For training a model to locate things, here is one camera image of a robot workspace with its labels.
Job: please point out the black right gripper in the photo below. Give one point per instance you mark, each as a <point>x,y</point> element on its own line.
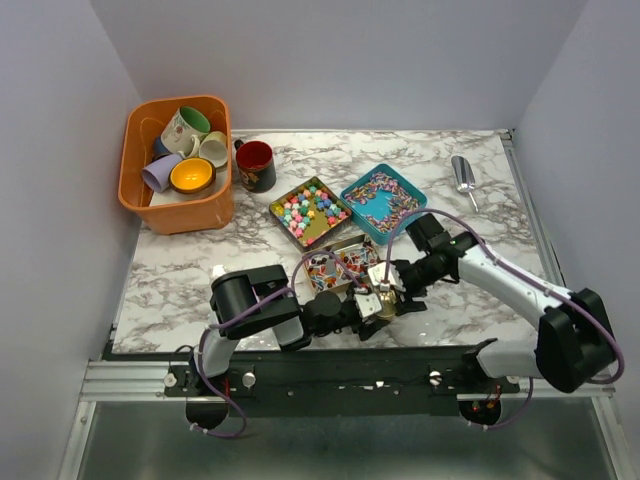
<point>405,303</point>

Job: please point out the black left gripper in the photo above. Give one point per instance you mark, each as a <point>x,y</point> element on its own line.
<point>371,327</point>

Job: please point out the gold round jar lid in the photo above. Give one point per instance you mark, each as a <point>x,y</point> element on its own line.
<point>388,301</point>

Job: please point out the gold tin of lollipops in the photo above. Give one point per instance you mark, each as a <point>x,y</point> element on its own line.
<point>357,253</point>

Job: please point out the teal tin swirl lollipops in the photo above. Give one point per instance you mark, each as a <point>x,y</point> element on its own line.
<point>379,198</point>

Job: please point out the dark tin of star candies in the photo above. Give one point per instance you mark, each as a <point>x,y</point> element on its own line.
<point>310,214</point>

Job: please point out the silver metal scoop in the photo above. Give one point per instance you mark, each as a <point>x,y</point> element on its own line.
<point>464,178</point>

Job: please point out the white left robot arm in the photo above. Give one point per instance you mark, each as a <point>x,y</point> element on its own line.
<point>250,301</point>

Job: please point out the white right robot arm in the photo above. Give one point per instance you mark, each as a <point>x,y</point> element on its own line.
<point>574,345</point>

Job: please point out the black mug red inside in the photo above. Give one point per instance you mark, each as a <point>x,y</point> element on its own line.
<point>255,162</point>

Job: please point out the orange plastic bin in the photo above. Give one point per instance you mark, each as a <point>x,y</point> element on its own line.
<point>144,124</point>

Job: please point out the black mug yellow inside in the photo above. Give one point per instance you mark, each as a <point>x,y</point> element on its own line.
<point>192,176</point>

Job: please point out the cream white mug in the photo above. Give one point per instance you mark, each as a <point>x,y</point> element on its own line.
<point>213,148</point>

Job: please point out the lavender cup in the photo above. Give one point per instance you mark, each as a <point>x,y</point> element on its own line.
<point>156,174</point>

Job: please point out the white mug green inside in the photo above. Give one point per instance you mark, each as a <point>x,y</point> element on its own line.
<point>184,132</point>

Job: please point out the blue mug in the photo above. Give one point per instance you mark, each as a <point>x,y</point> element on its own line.
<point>158,149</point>

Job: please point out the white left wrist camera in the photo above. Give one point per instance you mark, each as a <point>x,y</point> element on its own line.
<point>368,304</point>

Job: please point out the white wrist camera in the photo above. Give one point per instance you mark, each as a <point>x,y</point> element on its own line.
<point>382,275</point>
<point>368,304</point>

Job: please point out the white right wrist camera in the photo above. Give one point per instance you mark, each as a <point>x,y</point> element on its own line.
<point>382,275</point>

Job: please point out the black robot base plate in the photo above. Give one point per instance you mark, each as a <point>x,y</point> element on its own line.
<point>310,383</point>

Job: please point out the aluminium frame rail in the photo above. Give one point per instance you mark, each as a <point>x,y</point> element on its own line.
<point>125,428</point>

